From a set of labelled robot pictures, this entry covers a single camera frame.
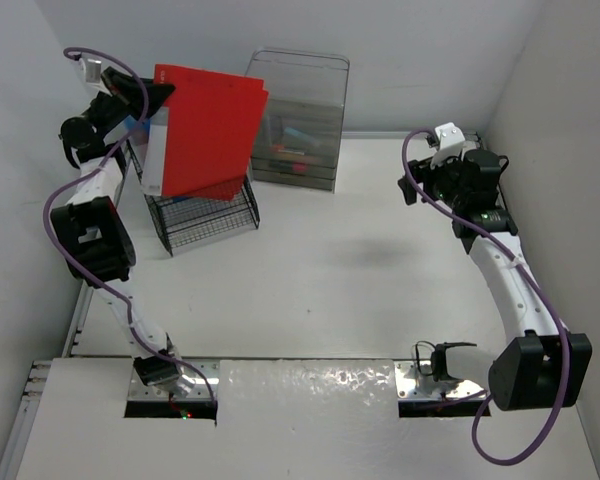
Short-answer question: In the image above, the orange black highlighter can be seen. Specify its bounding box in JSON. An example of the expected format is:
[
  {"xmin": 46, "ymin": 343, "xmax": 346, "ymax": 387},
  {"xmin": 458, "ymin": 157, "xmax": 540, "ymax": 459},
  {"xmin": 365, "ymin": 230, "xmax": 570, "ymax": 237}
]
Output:
[{"xmin": 271, "ymin": 144, "xmax": 307, "ymax": 156}]

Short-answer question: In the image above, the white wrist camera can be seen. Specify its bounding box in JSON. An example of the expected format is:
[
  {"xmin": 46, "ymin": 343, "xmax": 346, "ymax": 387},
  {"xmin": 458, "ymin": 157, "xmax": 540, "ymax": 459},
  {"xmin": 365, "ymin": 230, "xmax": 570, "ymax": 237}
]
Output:
[
  {"xmin": 430, "ymin": 122, "xmax": 466, "ymax": 169},
  {"xmin": 78, "ymin": 57, "xmax": 102, "ymax": 84}
]

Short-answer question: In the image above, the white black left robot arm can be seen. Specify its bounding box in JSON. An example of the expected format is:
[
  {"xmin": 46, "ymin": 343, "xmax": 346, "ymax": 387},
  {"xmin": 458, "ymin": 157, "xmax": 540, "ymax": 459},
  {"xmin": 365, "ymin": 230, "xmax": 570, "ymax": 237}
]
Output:
[{"xmin": 50, "ymin": 66, "xmax": 183, "ymax": 391}]

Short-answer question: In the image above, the pink black highlighter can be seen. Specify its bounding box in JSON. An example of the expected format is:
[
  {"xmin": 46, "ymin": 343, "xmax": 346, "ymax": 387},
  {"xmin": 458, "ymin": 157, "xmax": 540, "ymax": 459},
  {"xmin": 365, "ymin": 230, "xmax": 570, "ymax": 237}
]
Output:
[{"xmin": 276, "ymin": 161, "xmax": 310, "ymax": 175}]

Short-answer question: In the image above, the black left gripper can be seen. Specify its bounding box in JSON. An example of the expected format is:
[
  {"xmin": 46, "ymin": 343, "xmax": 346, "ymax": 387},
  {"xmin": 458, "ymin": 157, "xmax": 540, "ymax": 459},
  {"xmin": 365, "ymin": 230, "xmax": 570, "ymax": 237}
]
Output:
[{"xmin": 86, "ymin": 69, "xmax": 176, "ymax": 138}]

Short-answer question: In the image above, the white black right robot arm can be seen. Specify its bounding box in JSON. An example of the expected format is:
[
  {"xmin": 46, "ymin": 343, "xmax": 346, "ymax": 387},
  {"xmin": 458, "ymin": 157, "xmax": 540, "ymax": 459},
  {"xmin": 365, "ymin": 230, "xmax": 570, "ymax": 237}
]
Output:
[{"xmin": 398, "ymin": 149, "xmax": 593, "ymax": 411}]

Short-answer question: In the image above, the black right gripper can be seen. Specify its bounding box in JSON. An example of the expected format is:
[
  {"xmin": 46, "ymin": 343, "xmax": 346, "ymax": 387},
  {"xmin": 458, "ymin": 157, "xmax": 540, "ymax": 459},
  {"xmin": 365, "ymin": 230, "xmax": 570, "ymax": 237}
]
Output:
[{"xmin": 400, "ymin": 148, "xmax": 468, "ymax": 209}]

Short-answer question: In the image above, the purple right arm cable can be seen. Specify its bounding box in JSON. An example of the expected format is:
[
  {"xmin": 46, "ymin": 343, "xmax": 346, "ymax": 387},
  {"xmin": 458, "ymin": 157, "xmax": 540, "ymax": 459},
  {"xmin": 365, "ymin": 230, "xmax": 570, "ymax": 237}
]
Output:
[{"xmin": 401, "ymin": 128, "xmax": 567, "ymax": 464}]

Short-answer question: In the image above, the clear plastic drawer organizer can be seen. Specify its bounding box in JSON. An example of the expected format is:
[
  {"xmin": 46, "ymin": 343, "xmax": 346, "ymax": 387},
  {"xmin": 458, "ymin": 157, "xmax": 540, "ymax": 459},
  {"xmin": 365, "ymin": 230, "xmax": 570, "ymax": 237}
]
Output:
[{"xmin": 246, "ymin": 48, "xmax": 350, "ymax": 192}]

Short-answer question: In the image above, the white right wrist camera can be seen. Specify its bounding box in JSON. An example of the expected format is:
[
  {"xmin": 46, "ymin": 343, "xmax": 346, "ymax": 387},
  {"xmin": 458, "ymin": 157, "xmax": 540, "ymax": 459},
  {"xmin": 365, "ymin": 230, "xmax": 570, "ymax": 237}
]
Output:
[{"xmin": 430, "ymin": 122, "xmax": 466, "ymax": 169}]

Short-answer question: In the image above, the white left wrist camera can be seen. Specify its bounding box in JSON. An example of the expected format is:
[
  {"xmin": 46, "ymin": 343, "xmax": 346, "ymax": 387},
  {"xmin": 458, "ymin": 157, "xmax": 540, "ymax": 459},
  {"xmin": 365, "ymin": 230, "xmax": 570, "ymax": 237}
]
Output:
[{"xmin": 78, "ymin": 57, "xmax": 102, "ymax": 84}]

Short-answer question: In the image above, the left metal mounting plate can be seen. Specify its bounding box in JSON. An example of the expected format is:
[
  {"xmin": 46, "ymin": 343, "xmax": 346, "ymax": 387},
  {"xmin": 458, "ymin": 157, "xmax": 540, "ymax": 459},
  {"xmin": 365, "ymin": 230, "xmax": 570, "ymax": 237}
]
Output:
[{"xmin": 127, "ymin": 358, "xmax": 220, "ymax": 402}]

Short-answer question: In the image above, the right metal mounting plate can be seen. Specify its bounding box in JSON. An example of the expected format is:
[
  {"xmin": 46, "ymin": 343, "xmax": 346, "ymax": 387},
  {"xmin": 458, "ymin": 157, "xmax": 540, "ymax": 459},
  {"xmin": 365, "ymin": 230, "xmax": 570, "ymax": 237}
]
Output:
[{"xmin": 394, "ymin": 359, "xmax": 486, "ymax": 402}]

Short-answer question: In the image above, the metal mounting plate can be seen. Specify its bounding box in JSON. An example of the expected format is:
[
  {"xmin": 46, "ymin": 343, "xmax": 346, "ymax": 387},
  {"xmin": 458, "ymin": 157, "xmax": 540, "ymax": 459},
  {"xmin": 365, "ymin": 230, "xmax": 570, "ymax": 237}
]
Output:
[
  {"xmin": 127, "ymin": 358, "xmax": 220, "ymax": 402},
  {"xmin": 394, "ymin": 359, "xmax": 486, "ymax": 402}
]

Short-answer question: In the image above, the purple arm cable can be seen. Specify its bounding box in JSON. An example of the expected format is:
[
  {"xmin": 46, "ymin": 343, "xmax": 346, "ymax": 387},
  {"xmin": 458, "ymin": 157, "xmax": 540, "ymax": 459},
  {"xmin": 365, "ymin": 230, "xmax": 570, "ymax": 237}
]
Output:
[
  {"xmin": 401, "ymin": 128, "xmax": 567, "ymax": 464},
  {"xmin": 42, "ymin": 47, "xmax": 219, "ymax": 404}
]

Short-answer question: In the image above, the red folder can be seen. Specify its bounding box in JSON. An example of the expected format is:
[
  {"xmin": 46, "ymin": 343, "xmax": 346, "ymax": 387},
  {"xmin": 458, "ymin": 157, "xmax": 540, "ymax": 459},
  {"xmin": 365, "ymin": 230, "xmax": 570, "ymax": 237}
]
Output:
[{"xmin": 141, "ymin": 64, "xmax": 269, "ymax": 201}]

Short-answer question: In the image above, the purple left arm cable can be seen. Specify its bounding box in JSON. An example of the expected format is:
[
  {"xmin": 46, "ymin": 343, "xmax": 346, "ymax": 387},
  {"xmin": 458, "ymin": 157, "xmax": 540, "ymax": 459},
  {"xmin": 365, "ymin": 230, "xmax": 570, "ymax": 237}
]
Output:
[{"xmin": 42, "ymin": 47, "xmax": 219, "ymax": 404}]

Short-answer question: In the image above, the blue folder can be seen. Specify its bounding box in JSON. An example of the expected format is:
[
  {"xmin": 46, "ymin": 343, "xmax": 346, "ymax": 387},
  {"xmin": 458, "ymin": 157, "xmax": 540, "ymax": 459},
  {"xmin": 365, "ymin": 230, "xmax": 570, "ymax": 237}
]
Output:
[{"xmin": 123, "ymin": 116, "xmax": 150, "ymax": 145}]

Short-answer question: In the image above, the black wire mesh shelf rack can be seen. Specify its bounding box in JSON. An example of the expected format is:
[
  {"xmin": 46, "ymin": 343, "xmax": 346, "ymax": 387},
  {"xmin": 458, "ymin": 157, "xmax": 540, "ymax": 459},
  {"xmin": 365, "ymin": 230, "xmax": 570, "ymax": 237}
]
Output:
[{"xmin": 121, "ymin": 142, "xmax": 261, "ymax": 257}]

